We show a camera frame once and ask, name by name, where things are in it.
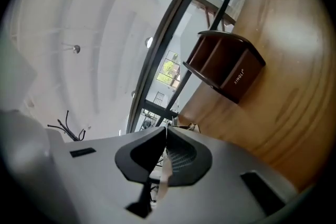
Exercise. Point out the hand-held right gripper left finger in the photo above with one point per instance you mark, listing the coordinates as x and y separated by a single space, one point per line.
99 175

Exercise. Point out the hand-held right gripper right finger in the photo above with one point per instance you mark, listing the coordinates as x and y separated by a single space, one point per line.
223 191

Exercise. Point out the wooden table with hairpin legs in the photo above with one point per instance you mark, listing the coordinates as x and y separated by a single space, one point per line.
283 86

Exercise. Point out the brown wooden desk organizer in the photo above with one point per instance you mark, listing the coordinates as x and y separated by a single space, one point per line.
236 70

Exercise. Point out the window with green view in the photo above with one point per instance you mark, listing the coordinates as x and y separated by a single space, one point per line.
169 70

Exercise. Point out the black metal frame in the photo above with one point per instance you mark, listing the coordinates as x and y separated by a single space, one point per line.
157 47

